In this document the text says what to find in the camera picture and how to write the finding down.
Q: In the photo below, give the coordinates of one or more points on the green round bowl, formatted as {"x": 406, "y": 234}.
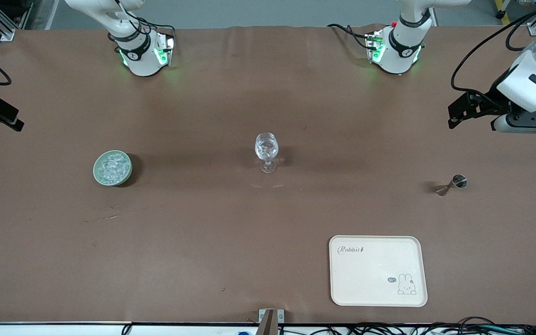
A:
{"x": 96, "y": 170}

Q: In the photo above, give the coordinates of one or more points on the clear wine glass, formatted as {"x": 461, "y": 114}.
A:
{"x": 266, "y": 146}

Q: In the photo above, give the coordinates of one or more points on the clear ice cubes pile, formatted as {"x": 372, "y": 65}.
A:
{"x": 112, "y": 167}

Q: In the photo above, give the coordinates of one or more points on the grey metal table bracket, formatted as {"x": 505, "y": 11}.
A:
{"x": 281, "y": 316}

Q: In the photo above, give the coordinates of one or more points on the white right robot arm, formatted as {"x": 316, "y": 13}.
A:
{"x": 140, "y": 60}

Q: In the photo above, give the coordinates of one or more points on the cream rabbit print tray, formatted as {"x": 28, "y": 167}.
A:
{"x": 370, "y": 274}

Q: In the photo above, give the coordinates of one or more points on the brown table cover cloth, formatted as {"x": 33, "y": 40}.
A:
{"x": 203, "y": 232}

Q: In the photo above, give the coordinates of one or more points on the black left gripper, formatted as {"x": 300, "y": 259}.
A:
{"x": 494, "y": 101}

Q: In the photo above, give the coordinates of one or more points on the silver metal jigger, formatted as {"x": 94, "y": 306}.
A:
{"x": 458, "y": 181}

